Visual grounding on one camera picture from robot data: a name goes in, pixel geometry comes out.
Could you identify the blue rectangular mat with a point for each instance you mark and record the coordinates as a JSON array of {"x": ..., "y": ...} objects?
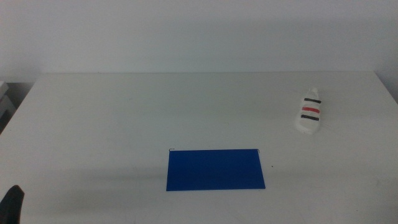
[{"x": 214, "y": 169}]

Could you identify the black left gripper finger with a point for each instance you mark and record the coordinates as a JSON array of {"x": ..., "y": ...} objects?
[{"x": 12, "y": 207}]

